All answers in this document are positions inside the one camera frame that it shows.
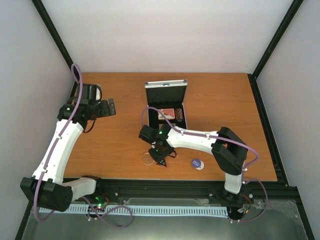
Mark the red yellow card deck box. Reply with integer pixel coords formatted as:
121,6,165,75
158,108,176,120

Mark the purple round blind button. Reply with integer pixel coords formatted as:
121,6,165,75
191,158,202,169

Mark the white round button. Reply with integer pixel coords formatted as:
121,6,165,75
194,160,204,170

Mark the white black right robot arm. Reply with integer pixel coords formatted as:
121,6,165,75
138,124,248,195

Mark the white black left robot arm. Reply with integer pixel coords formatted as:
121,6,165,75
20,83,116,212

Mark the clear round dealer button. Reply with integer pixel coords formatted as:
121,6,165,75
141,152,154,166

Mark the red black triangular chip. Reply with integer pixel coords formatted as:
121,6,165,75
156,159,168,168

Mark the brown poker chip stack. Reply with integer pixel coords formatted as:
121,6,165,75
175,108,184,122

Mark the aluminium poker case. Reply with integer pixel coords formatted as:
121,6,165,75
144,79,188,129

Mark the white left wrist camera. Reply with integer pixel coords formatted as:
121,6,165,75
95,85,102,102

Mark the black aluminium frame rail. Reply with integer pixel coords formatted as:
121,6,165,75
86,179,302,207

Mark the light blue cable duct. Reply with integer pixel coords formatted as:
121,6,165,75
38,204,228,218

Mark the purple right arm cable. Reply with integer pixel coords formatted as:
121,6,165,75
141,107,269,224

